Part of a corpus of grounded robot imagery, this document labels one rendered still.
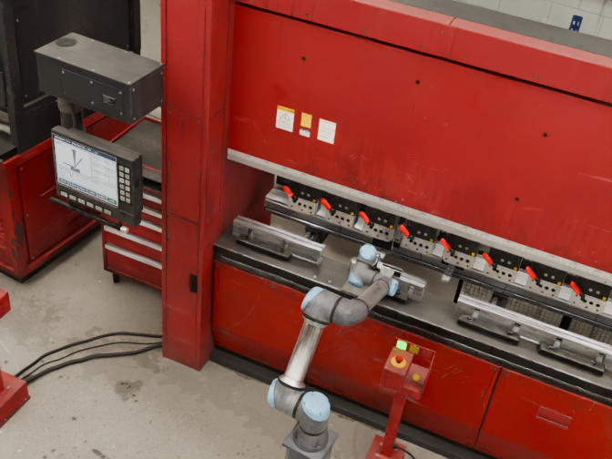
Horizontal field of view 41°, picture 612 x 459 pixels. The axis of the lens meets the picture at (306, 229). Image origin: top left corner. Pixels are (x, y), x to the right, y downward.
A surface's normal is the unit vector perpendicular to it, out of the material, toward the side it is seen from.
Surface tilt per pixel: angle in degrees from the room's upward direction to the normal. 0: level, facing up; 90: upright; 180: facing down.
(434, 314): 0
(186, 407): 0
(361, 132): 90
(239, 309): 90
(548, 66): 90
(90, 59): 0
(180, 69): 90
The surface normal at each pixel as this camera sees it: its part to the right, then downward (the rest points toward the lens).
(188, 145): -0.40, 0.51
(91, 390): 0.10, -0.79
